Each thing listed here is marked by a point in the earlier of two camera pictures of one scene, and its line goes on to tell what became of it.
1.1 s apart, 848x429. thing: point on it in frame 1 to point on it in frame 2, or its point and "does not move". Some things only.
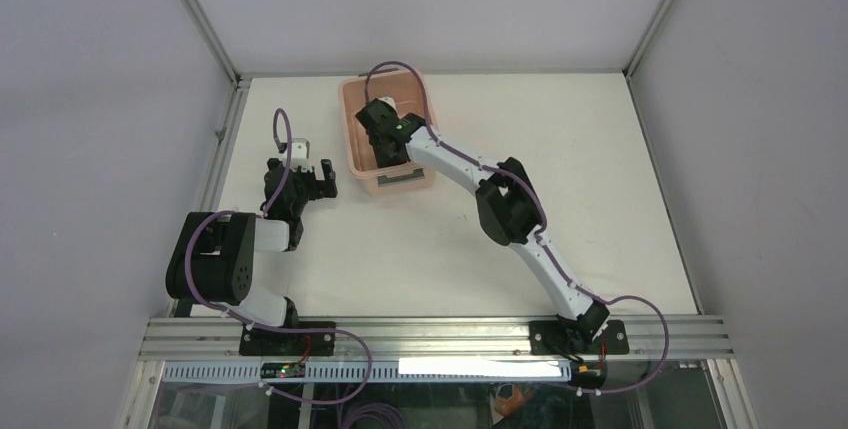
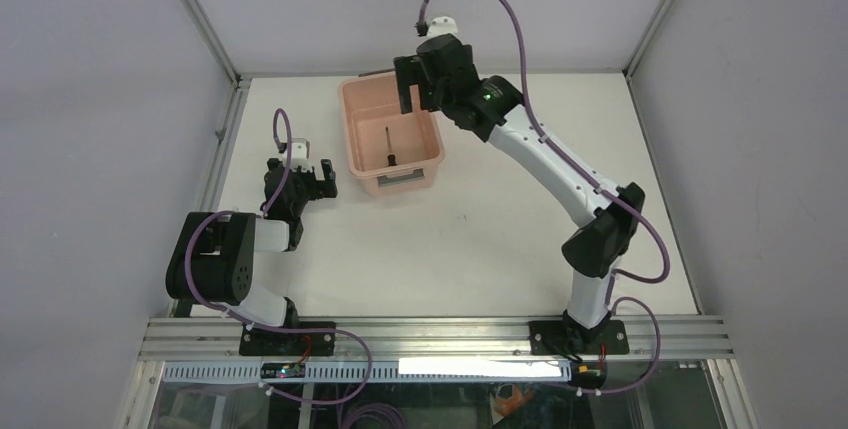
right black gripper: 385,150 to 423,72
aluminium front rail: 186,340 does not move
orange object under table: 506,407 does not move
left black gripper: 303,183 does not move
